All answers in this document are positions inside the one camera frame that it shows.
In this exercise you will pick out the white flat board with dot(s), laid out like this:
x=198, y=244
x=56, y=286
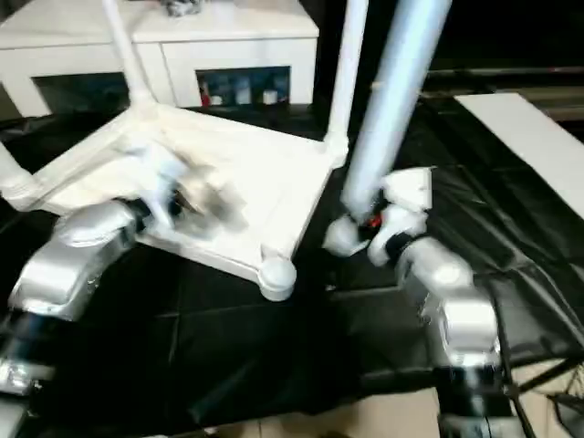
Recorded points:
x=524, y=132

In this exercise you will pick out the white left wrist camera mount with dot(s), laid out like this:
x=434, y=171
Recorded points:
x=157, y=182

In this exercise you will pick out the black tripod stand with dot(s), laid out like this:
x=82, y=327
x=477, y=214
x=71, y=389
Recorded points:
x=543, y=374

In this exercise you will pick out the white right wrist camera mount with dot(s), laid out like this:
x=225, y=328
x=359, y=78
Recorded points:
x=406, y=187

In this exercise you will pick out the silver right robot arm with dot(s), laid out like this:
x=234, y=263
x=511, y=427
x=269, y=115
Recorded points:
x=461, y=319

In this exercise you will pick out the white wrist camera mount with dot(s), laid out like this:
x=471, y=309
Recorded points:
x=406, y=187
x=157, y=182

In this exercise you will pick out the white plastic table top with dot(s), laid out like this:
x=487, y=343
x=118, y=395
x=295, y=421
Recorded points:
x=251, y=191

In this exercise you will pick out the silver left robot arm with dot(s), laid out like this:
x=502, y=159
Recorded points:
x=59, y=274

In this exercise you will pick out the white sideboard cabinet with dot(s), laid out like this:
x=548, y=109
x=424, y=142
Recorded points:
x=228, y=27

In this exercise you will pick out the black table mat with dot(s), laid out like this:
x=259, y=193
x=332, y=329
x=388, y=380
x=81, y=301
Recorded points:
x=228, y=342

